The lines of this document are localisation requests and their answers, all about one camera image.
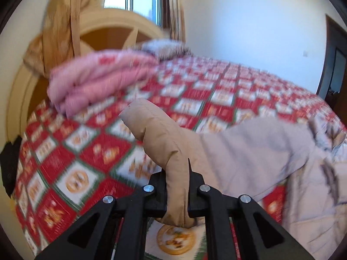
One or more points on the striped pillow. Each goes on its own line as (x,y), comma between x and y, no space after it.
(162,47)

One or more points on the red bear-print bedspread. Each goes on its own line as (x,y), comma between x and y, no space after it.
(89,151)

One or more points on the beige padded coat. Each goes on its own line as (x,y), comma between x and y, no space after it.
(244,157)

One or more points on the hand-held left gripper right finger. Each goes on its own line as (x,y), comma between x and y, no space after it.
(195,195)

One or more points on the dark wooden door frame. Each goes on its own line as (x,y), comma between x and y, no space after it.
(329,57)

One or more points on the tan tied curtain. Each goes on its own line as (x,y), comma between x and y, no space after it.
(62,24)

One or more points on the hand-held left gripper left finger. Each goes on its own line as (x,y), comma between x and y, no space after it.
(157,195)

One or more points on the pink folded quilt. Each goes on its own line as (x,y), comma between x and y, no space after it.
(100,81)

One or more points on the cream wooden headboard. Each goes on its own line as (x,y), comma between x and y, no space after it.
(43,67)

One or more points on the black object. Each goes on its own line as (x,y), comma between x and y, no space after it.
(9,165)

